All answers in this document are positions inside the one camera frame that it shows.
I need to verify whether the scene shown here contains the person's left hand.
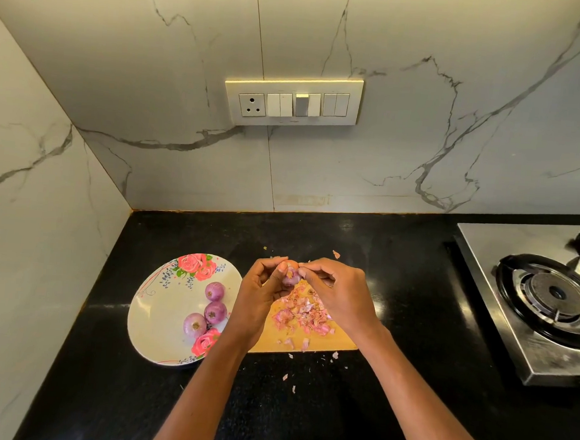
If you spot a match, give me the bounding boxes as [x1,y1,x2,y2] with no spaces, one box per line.
[222,253,301,354]

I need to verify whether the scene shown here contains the person's right hand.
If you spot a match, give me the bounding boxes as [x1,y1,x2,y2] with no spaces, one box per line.
[294,256,388,346]

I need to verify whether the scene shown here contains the small pink onion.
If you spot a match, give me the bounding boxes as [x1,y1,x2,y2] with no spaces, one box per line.
[204,281,227,304]
[203,301,229,328]
[279,261,304,287]
[183,312,208,340]

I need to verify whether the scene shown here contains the pile of onion peels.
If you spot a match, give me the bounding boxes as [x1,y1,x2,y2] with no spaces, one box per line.
[266,244,349,395]

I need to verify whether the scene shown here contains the person's right forearm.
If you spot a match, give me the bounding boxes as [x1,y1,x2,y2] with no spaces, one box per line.
[344,325,516,440]

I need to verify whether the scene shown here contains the person's left forearm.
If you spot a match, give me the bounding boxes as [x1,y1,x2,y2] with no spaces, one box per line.
[148,327,259,440]

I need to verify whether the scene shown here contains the wooden cutting board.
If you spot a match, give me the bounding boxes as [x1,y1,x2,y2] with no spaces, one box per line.
[247,274,363,361]

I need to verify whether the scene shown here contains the black stone countertop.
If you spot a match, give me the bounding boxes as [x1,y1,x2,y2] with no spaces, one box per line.
[15,176,580,440]

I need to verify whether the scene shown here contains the white floral plate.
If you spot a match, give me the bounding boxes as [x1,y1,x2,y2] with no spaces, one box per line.
[124,248,245,372]

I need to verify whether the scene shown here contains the stainless steel gas stove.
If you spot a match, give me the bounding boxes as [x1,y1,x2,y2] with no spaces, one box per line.
[446,216,580,390]

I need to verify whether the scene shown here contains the white wall switch panel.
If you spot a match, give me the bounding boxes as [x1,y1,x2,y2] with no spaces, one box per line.
[222,70,365,135]

